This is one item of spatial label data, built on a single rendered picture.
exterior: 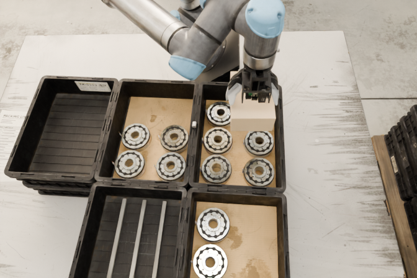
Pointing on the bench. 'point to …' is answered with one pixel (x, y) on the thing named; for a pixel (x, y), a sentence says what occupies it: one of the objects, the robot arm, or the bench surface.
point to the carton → (251, 113)
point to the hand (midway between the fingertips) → (251, 97)
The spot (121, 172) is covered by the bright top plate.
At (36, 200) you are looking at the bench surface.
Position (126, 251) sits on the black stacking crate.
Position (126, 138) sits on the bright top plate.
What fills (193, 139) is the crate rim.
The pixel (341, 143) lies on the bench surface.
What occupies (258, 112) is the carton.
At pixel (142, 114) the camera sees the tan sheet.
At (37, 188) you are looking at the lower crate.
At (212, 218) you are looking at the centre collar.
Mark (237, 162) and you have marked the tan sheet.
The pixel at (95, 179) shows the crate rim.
